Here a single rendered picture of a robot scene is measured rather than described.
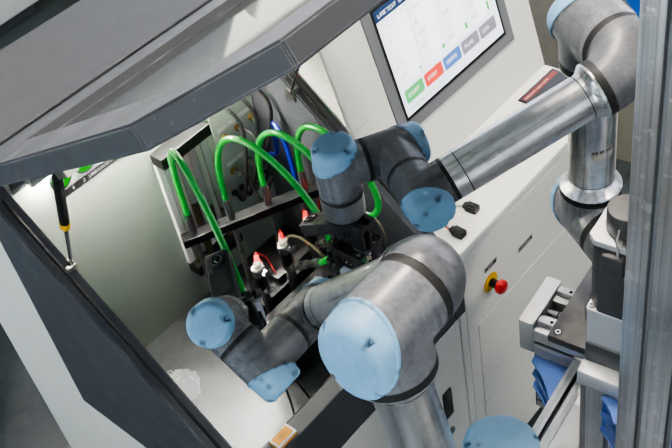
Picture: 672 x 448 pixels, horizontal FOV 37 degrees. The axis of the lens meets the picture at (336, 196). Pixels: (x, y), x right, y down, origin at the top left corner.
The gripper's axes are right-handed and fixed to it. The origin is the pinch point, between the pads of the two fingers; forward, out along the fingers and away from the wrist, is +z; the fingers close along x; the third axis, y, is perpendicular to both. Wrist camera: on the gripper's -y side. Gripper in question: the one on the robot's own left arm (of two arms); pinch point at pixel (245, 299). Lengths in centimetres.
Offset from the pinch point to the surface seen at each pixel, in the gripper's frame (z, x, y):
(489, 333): 64, 39, 31
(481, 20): 59, 70, -40
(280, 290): 32.4, 1.4, 0.6
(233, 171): 43, 1, -29
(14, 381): 146, -114, -11
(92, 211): 13.4, -24.6, -30.0
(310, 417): 11.3, 0.0, 26.3
